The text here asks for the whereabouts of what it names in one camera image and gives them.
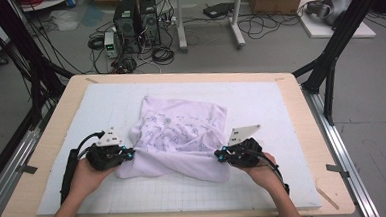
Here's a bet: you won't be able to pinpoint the grey headset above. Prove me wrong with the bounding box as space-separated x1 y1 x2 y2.
304 0 356 26

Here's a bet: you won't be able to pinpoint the black cable coil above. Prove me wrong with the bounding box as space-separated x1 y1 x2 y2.
86 34 106 51
151 45 177 67

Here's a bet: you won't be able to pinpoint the clear plastic bag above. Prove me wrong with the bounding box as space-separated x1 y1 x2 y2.
49 8 81 32

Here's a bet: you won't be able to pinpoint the person's left hand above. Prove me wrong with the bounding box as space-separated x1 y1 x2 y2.
67 157 120 201

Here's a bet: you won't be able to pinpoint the aluminium rail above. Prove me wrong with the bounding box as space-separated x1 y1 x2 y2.
301 82 383 217
0 125 50 217

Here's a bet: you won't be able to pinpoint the white round table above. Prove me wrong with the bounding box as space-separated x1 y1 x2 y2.
19 0 75 13

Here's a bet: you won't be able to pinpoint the white power supply unit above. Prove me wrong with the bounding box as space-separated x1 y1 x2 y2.
103 30 118 59

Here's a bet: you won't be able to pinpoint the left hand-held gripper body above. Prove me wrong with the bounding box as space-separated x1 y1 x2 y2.
84 126 127 172

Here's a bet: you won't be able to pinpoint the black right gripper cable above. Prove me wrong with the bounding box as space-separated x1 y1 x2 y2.
247 147 291 198

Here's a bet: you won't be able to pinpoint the grey tape piece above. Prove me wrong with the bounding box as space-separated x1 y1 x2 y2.
17 164 38 176
325 162 351 180

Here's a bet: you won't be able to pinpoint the black metal frame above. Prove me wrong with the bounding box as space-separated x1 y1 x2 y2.
0 0 78 133
288 0 386 127

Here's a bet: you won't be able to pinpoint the tangle of cables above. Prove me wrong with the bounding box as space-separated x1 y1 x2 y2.
111 55 138 76

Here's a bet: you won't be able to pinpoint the white desk frame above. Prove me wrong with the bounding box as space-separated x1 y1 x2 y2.
174 0 247 53

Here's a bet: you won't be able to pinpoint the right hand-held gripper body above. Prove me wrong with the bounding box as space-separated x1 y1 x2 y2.
226 124 265 170

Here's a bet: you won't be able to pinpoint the white floor board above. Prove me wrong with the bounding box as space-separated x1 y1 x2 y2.
296 0 376 42

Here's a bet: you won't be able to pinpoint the loose black floor cables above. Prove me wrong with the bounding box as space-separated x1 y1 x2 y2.
237 12 301 42

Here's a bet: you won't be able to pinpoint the white lilac printed towel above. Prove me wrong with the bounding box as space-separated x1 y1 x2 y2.
111 91 233 189

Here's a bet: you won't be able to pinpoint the black flat device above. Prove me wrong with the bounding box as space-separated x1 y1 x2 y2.
203 1 235 20

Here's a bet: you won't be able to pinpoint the person's right hand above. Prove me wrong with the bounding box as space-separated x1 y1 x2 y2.
237 152 283 194

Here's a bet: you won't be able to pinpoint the black computer tower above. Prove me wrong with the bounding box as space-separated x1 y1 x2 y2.
138 0 162 47
112 0 142 55

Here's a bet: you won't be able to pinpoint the white foam mat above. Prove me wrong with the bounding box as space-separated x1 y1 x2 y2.
29 71 322 217

